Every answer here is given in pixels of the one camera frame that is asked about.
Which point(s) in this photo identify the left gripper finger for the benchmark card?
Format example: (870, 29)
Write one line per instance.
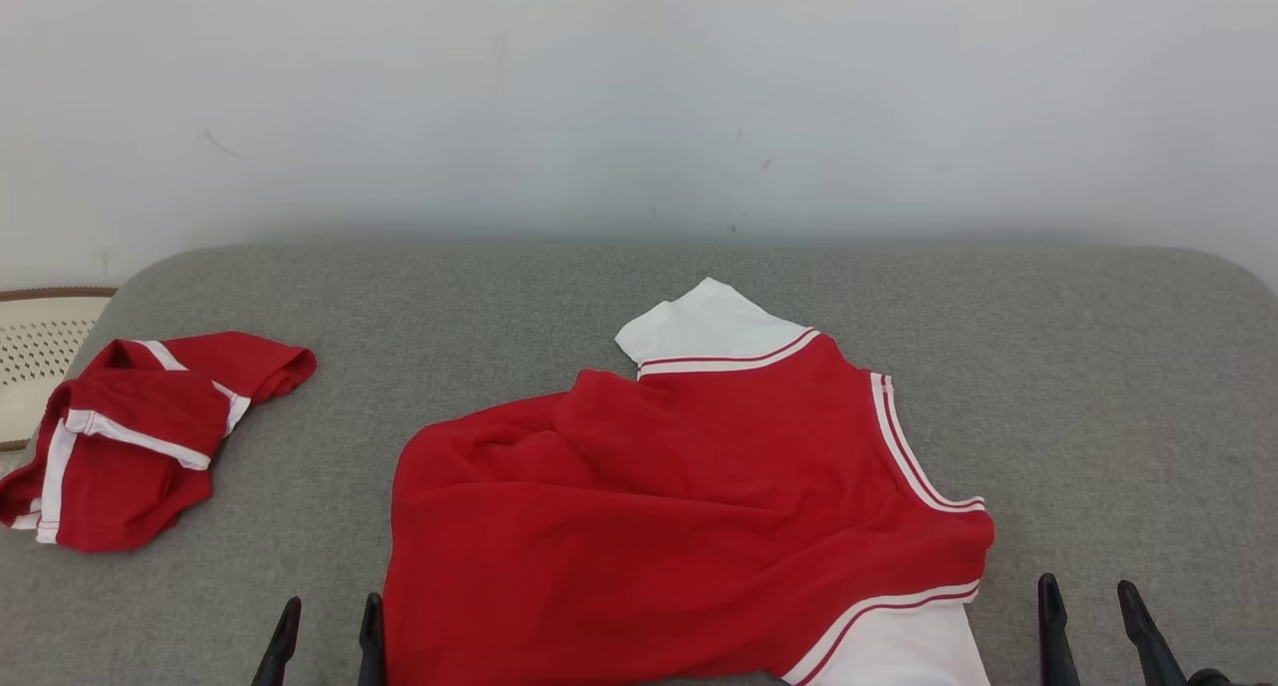
(371, 656)
(280, 656)

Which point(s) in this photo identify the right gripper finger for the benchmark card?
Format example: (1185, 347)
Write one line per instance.
(1056, 656)
(1153, 661)

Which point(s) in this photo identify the red white sports shorts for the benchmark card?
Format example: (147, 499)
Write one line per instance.
(130, 446)

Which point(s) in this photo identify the red white basketball jersey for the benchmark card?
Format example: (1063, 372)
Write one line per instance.
(649, 526)

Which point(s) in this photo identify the grey fabric sofa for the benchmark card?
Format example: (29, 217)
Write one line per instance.
(499, 307)

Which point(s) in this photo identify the cream perforated laundry basket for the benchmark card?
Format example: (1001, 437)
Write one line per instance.
(40, 366)

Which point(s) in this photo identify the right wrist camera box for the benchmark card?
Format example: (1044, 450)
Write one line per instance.
(1210, 679)

